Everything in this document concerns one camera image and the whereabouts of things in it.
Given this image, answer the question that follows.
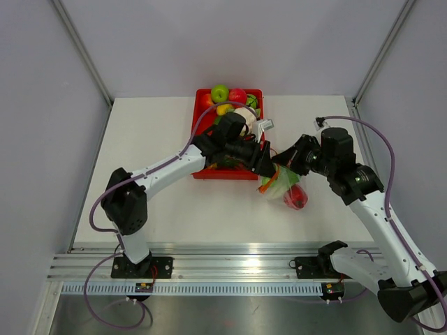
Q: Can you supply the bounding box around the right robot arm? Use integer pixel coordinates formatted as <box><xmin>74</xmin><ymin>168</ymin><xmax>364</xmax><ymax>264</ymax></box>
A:
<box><xmin>272</xmin><ymin>127</ymin><xmax>446</xmax><ymax>322</ymax></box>

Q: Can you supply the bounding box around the white cauliflower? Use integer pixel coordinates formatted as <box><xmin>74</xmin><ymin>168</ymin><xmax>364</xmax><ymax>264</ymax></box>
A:
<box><xmin>233</xmin><ymin>107</ymin><xmax>260</xmax><ymax>136</ymax></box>

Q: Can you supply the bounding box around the green apple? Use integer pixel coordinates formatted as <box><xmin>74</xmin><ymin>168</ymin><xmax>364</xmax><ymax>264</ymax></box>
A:
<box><xmin>210</xmin><ymin>84</ymin><xmax>229</xmax><ymax>103</ymax></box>

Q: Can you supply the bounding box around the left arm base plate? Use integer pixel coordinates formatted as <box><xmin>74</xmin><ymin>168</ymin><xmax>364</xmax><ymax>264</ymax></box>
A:
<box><xmin>110</xmin><ymin>255</ymin><xmax>174</xmax><ymax>279</ymax></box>

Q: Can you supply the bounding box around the red orange peach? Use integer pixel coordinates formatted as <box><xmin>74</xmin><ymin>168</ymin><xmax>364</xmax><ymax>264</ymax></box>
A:
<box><xmin>200</xmin><ymin>93</ymin><xmax>214</xmax><ymax>110</ymax></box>

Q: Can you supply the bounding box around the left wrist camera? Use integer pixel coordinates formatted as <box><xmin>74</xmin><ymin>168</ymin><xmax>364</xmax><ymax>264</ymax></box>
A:
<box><xmin>251</xmin><ymin>119</ymin><xmax>274</xmax><ymax>142</ymax></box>

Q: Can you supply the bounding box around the aluminium mounting rail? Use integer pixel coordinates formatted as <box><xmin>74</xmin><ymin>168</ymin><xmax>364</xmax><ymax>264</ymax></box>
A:
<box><xmin>47</xmin><ymin>242</ymin><xmax>331</xmax><ymax>297</ymax></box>

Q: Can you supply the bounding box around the yellow pepper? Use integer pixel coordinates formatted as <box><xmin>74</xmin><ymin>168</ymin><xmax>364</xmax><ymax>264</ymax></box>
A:
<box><xmin>216</xmin><ymin>104</ymin><xmax>234</xmax><ymax>117</ymax></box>

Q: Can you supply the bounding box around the frame post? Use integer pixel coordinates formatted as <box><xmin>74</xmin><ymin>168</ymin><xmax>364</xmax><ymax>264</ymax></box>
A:
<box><xmin>49</xmin><ymin>0</ymin><xmax>114</xmax><ymax>110</ymax></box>
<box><xmin>352</xmin><ymin>0</ymin><xmax>418</xmax><ymax>109</ymax></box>

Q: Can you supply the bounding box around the green lettuce cabbage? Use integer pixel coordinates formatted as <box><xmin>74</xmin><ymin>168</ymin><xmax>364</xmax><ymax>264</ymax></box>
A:
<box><xmin>258</xmin><ymin>165</ymin><xmax>301</xmax><ymax>200</ymax></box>

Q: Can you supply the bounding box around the green lime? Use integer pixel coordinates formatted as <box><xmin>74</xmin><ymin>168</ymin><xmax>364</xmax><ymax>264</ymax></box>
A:
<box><xmin>213</xmin><ymin>116</ymin><xmax>222</xmax><ymax>125</ymax></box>

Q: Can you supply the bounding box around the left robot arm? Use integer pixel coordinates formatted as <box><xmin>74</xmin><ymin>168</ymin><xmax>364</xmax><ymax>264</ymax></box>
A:
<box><xmin>101</xmin><ymin>112</ymin><xmax>277</xmax><ymax>278</ymax></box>

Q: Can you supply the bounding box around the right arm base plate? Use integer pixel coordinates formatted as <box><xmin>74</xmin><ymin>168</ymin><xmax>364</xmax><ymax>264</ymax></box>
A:
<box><xmin>288</xmin><ymin>256</ymin><xmax>340</xmax><ymax>279</ymax></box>

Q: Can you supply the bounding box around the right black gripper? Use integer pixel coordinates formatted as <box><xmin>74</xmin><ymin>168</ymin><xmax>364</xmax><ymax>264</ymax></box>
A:
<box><xmin>272</xmin><ymin>134</ymin><xmax>335</xmax><ymax>178</ymax></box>

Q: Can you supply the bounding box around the red apple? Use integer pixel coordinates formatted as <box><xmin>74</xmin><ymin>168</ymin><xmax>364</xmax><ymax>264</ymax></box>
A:
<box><xmin>228</xmin><ymin>88</ymin><xmax>247</xmax><ymax>108</ymax></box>

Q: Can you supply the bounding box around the orange pineapple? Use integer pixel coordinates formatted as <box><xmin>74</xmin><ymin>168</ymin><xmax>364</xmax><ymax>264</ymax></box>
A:
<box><xmin>206</xmin><ymin>156</ymin><xmax>246</xmax><ymax>171</ymax></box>

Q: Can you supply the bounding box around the dark green round vegetable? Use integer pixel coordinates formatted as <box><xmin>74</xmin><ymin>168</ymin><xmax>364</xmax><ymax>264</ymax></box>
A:
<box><xmin>246</xmin><ymin>94</ymin><xmax>258</xmax><ymax>109</ymax></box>

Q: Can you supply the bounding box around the clear zip top bag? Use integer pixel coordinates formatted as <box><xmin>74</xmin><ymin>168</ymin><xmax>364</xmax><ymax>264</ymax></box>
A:
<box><xmin>258</xmin><ymin>163</ymin><xmax>309</xmax><ymax>211</ymax></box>

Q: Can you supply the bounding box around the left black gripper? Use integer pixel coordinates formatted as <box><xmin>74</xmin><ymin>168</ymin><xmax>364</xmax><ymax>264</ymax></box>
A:
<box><xmin>225</xmin><ymin>137</ymin><xmax>277</xmax><ymax>179</ymax></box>

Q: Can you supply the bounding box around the left frame post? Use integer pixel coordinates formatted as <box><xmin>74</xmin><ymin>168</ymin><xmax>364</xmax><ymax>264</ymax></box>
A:
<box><xmin>49</xmin><ymin>0</ymin><xmax>114</xmax><ymax>110</ymax></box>

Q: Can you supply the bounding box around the right frame post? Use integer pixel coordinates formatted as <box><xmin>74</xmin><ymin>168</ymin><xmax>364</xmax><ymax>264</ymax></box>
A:
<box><xmin>352</xmin><ymin>0</ymin><xmax>418</xmax><ymax>109</ymax></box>

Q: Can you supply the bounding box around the red plastic tray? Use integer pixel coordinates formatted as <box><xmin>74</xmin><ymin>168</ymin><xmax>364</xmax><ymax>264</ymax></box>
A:
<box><xmin>191</xmin><ymin>89</ymin><xmax>264</xmax><ymax>181</ymax></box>

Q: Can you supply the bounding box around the red bell pepper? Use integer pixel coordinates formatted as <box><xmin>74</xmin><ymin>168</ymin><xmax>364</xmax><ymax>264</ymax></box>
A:
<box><xmin>283</xmin><ymin>184</ymin><xmax>308</xmax><ymax>210</ymax></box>

